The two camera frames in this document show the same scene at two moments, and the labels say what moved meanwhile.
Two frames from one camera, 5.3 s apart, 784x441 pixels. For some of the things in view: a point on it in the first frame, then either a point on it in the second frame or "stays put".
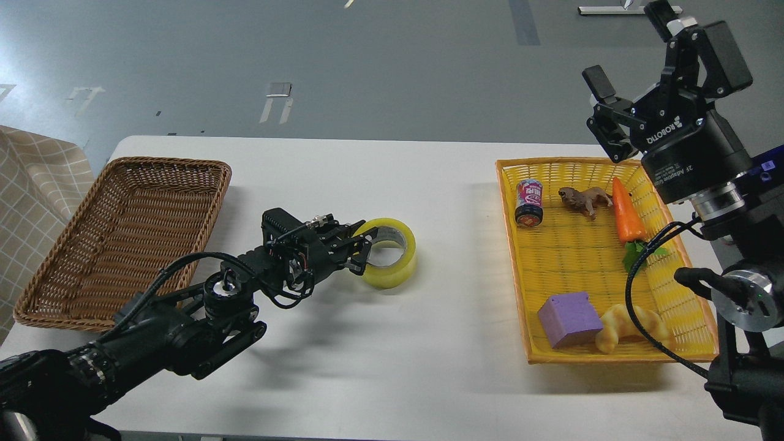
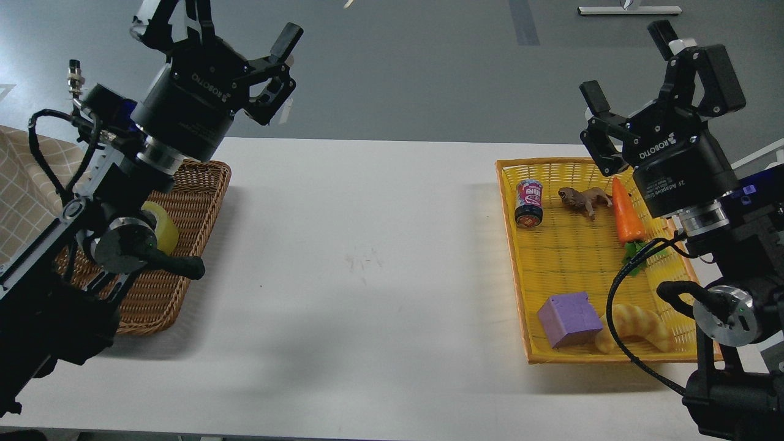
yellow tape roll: [391, 277] → [166, 229]
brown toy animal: [585, 200] stays put
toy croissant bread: [617, 323] stays put
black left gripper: [328, 245] → [189, 104]
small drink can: [529, 211] stays put
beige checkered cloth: [45, 181] stays put
